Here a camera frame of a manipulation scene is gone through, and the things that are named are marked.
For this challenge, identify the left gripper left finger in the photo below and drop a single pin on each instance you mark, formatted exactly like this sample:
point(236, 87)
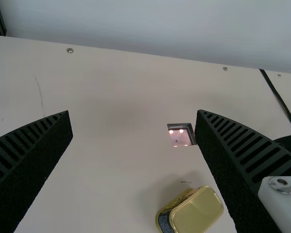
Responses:
point(31, 157)

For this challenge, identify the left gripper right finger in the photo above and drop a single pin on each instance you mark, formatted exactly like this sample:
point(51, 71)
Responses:
point(245, 174)

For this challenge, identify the gold rectangular tin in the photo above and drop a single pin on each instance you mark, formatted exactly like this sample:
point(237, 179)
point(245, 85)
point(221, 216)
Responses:
point(196, 211)

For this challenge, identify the black strip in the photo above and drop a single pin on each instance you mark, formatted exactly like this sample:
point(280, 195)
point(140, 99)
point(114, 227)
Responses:
point(280, 99)

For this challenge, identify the small square scanner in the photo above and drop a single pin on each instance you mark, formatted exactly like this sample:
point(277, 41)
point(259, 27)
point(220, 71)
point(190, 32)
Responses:
point(180, 136)

